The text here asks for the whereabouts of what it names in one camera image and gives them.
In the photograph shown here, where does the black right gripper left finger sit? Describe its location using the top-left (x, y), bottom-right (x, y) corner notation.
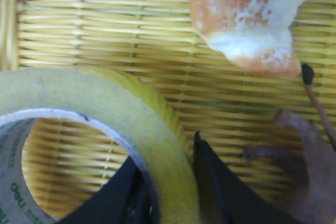
top-left (58, 156), bottom-right (160, 224)

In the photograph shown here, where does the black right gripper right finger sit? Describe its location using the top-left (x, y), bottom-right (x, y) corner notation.
top-left (193, 131), bottom-right (299, 224)

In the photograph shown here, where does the yellow tape roll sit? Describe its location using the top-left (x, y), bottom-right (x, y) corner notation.
top-left (1, 66), bottom-right (201, 223)

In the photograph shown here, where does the brown toy banana bunch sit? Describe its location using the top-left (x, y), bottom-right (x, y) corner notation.
top-left (242, 63), bottom-right (335, 223)

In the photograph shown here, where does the yellow woven basket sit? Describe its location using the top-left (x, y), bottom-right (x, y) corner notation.
top-left (1, 0), bottom-right (335, 220)

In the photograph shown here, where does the toy croissant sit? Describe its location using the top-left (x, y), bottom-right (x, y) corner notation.
top-left (189, 0), bottom-right (305, 76)

